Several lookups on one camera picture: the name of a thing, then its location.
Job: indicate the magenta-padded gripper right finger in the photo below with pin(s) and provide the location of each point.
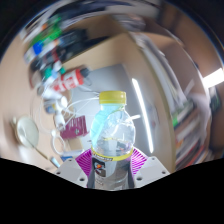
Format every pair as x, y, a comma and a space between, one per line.
140, 163

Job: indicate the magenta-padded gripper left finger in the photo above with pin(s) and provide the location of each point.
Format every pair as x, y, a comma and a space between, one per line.
83, 165

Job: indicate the yellow-capped clear drink bottle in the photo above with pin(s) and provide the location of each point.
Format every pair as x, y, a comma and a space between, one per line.
113, 133

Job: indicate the magenta pouch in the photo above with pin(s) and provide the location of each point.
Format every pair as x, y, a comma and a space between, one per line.
75, 128

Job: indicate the white LED light bar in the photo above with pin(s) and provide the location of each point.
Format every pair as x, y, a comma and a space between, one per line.
142, 113

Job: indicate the cream ceramic mug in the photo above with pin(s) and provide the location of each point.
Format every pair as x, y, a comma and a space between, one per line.
26, 131

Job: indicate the red and white canister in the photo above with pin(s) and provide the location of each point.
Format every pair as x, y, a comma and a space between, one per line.
68, 81

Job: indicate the ceiling tube light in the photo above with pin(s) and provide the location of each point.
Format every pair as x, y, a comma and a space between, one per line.
213, 78

